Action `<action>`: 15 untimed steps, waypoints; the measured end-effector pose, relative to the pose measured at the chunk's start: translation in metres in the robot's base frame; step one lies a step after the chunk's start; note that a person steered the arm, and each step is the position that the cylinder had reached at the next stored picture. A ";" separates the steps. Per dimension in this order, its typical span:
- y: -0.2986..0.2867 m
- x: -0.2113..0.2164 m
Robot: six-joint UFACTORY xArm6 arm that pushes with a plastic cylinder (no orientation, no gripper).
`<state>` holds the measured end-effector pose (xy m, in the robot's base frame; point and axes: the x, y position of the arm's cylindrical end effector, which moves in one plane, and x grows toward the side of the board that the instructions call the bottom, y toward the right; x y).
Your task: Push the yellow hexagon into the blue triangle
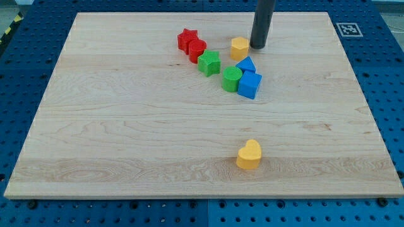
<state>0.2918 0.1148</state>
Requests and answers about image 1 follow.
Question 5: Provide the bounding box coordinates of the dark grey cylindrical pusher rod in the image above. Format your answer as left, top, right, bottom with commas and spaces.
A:
249, 0, 276, 50

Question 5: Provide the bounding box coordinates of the yellow hexagon block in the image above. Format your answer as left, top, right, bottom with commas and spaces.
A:
230, 37, 249, 61

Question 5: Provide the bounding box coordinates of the blue triangle block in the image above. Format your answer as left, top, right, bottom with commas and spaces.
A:
235, 56, 256, 73

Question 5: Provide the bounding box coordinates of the green cylinder block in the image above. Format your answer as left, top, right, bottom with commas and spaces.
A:
222, 66, 242, 92

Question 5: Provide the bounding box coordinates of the blue cube block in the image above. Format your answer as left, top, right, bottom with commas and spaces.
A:
237, 71, 262, 99

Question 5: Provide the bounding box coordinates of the red cylinder block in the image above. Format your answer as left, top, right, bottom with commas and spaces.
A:
188, 39, 207, 64

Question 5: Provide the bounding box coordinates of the green star block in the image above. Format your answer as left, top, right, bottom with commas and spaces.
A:
198, 49, 221, 77

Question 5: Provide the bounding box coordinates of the red star block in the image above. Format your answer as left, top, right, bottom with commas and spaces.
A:
177, 28, 199, 55

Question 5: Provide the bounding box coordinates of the white fiducial marker tag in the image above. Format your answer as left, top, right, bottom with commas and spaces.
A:
336, 22, 363, 37

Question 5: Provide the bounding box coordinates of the yellow heart block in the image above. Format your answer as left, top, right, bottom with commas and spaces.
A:
236, 139, 262, 170

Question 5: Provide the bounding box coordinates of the light wooden board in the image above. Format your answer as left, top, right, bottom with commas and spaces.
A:
4, 12, 403, 199

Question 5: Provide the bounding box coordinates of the yellow black hazard tape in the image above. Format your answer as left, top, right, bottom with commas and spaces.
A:
1, 12, 24, 45

